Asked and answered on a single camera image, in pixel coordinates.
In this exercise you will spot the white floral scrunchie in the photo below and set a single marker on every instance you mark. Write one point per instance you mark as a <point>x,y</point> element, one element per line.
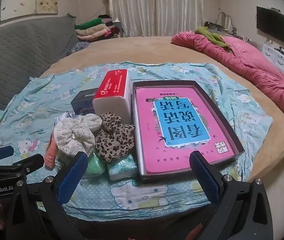
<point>69,132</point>

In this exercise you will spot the pile of folded clothes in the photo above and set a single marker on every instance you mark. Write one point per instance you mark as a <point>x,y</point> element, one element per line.
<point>92,30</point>

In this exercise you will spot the dark cardboard tray box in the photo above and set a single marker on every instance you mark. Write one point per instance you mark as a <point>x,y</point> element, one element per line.
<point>162,83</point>

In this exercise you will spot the green cloth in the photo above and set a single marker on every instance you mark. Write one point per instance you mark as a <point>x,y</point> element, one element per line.
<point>212,36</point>

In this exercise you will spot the beige bed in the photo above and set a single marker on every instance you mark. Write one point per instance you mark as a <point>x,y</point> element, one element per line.
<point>144,50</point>

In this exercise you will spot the salmon pink plush item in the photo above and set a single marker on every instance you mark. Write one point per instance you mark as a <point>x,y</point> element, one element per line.
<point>50,152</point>

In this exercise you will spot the arched table mirror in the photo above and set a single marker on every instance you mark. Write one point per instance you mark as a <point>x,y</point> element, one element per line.
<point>224,21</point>

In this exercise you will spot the leopard print scrunchie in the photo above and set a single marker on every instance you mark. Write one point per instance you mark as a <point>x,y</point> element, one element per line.
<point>114,140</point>

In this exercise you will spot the cluttered side table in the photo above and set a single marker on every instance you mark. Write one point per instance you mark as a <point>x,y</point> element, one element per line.
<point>210,25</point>

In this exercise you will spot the dark patterned cloth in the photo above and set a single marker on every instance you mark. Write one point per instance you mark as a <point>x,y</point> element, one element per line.
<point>78,47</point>

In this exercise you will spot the pink book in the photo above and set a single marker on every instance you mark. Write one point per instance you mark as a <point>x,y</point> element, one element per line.
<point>152,142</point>

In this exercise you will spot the red tissue pack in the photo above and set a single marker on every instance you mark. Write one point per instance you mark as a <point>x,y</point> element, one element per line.
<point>112,87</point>

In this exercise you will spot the white curtain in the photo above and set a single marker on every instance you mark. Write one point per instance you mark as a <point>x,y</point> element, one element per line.
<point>157,5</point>

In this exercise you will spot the cartoon cat printed blanket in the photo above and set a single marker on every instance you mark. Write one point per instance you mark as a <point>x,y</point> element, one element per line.
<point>157,200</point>

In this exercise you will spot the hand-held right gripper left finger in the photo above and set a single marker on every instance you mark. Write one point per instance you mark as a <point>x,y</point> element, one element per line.
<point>72,177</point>

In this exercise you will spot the dark blue box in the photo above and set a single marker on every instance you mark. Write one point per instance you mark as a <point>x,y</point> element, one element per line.
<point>82,102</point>

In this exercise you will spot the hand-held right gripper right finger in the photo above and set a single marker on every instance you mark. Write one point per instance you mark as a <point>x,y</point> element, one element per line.
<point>205,177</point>

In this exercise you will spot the white drawer cabinet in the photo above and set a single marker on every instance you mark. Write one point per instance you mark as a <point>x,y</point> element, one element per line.
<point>274,55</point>

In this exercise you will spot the black wall television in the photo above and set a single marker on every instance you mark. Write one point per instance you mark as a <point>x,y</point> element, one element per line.
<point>273,22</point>

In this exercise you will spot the green squishy ball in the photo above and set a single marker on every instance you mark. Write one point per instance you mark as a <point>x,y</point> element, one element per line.
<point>95,166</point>

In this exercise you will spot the green printed tissue packet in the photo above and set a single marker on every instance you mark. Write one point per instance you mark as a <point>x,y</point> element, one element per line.
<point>122,167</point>

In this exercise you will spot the pink quilt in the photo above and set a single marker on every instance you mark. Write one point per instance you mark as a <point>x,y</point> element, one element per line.
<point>257,67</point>

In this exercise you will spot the grey quilted headboard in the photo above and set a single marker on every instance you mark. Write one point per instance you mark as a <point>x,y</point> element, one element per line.
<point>19,55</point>

